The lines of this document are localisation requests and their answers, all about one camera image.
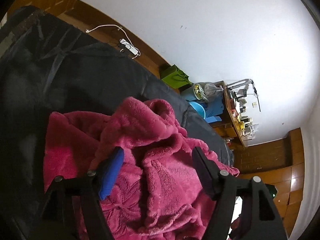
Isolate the pink fleece garment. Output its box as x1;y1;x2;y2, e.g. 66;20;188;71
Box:
43;96;241;240

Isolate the brown wooden wardrobe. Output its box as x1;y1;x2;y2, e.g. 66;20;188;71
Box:
234;128;305;235

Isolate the wooden desk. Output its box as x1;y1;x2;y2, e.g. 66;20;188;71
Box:
212;80;253;148

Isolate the blue plastic basin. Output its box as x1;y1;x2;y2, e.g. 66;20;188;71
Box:
189;101;206;119

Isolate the white plastic bag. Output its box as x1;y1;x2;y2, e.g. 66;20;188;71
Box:
203;82;223;102

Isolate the teal bin with items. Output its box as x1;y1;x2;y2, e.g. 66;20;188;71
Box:
181;83;207;101

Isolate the green bag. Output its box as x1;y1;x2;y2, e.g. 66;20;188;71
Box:
160;64;191;89

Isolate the black bed cover sheet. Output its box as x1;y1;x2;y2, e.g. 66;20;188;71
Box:
1;6;234;239

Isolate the white power strip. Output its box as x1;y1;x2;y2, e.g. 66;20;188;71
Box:
119;38;140;56

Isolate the white cable on floor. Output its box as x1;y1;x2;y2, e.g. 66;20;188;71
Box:
85;24;142;60

